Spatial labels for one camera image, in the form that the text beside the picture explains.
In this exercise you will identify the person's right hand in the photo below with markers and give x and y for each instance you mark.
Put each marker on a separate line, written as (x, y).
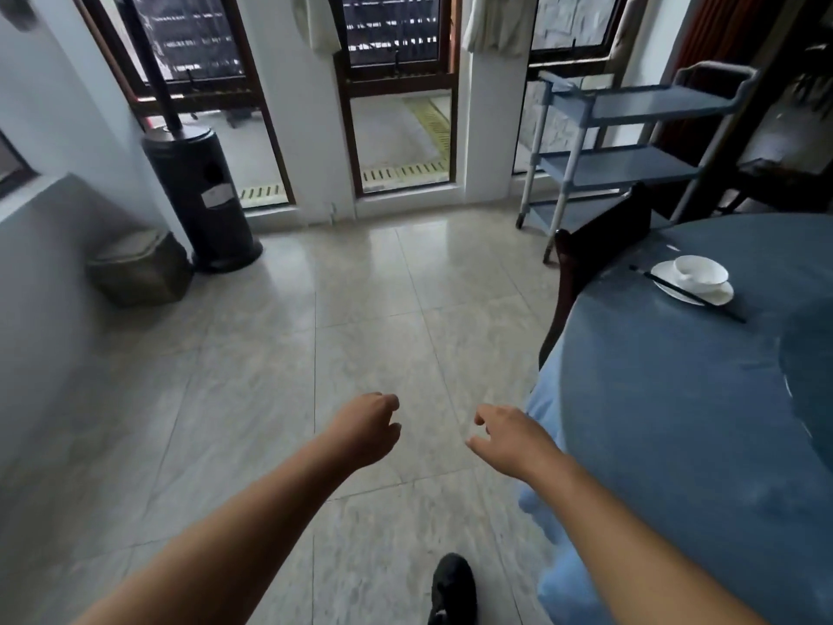
(514, 442)

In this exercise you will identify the person's left hand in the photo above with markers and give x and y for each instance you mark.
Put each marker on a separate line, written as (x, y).
(364, 432)

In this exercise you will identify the grey blue service cart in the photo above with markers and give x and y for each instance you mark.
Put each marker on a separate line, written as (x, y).
(625, 169)

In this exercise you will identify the person's right forearm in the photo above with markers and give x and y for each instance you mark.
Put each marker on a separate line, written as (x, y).
(631, 553)

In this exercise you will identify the person's left forearm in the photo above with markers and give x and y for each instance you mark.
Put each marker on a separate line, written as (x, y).
(228, 546)

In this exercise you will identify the round table with blue cloth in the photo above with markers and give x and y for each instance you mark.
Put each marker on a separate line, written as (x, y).
(651, 416)

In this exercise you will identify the person's black shoe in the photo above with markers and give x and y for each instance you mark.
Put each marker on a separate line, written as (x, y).
(452, 592)

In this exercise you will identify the glass lazy susan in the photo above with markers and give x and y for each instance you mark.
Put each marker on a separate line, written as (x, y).
(810, 384)

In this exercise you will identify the dark wooden chair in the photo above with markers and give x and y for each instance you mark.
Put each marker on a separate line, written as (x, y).
(599, 247)

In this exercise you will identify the clear plastic table cover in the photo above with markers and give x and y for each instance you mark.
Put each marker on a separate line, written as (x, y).
(748, 481)

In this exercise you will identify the grey waste bin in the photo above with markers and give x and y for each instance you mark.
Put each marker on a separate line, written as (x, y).
(140, 270)

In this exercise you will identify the black patio heater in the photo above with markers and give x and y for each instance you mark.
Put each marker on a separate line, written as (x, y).
(202, 195)

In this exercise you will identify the glass door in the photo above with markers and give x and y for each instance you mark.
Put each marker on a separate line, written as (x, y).
(260, 104)

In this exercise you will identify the dark framed window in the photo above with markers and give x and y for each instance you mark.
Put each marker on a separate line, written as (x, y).
(13, 169)
(566, 61)
(403, 81)

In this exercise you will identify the white curtain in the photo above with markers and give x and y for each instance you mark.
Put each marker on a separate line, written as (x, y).
(498, 22)
(319, 22)

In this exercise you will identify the brown wooden slat panel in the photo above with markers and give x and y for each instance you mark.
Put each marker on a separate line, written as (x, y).
(709, 32)

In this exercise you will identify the grey tied curtain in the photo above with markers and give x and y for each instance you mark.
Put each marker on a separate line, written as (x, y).
(16, 9)

